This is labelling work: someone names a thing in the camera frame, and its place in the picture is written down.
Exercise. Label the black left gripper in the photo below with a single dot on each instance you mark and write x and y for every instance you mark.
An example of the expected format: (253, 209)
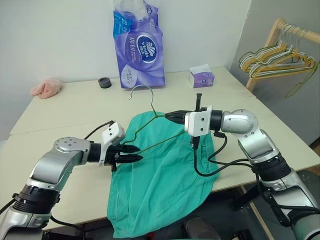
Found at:
(113, 156)

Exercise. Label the wooden clothes rack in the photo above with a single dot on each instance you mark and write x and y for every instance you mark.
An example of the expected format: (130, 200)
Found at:
(264, 51)

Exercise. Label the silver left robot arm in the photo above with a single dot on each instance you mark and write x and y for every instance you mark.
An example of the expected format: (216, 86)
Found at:
(65, 150)

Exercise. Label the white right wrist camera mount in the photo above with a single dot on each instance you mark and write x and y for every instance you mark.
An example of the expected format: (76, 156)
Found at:
(197, 123)

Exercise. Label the pink plush cloth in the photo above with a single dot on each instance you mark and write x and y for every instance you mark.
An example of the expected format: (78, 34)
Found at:
(47, 88)

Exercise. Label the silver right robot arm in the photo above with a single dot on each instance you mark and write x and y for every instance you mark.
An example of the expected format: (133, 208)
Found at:
(260, 142)

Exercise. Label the black table bracket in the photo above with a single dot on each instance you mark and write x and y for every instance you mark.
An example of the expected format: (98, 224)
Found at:
(243, 197)

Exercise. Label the dark grey rounded object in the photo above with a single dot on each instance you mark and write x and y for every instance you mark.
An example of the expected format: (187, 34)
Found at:
(198, 228)

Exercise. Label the green shorts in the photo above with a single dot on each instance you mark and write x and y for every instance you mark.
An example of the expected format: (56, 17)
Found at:
(160, 180)

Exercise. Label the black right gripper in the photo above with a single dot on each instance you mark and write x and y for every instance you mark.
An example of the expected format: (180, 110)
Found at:
(183, 118)

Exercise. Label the black tape roll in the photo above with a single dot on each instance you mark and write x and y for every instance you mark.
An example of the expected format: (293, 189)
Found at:
(104, 83)

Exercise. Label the purple tissue paper pack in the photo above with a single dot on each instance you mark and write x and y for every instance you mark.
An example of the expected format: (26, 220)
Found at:
(140, 50)

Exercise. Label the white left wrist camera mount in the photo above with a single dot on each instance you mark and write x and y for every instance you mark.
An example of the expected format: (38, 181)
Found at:
(111, 133)

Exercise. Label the purple tissue box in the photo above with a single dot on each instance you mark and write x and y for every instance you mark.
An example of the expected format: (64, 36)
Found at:
(203, 78)

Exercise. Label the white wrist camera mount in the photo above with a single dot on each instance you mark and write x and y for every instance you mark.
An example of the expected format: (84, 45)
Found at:
(111, 133)
(197, 123)

